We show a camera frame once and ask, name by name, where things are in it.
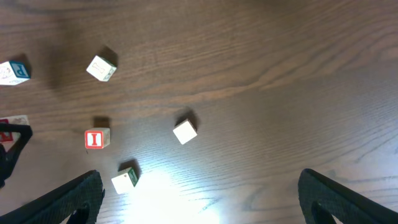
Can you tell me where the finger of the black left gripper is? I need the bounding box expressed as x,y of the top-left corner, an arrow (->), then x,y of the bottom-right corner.
1,123 -> 33,188

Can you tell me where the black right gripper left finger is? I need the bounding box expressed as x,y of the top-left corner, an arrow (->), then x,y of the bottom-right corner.
1,170 -> 105,224

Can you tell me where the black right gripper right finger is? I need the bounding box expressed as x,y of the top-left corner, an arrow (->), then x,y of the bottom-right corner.
298,169 -> 397,224

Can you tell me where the red letter A wooden block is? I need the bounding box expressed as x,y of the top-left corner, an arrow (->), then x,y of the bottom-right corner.
1,115 -> 29,143

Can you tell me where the red letter I wooden block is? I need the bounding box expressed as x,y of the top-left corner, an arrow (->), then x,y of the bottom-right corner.
85,128 -> 111,149

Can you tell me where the plain picture wooden block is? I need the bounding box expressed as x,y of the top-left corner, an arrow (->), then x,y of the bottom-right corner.
111,167 -> 138,194

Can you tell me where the yellow-edged picture wooden block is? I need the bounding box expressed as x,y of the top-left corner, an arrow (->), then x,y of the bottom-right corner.
0,61 -> 30,86

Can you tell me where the green-edged wooden block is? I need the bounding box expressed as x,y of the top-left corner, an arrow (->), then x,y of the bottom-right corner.
173,119 -> 197,145

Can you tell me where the red-edged wooden block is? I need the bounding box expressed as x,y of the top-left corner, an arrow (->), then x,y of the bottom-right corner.
86,55 -> 117,82

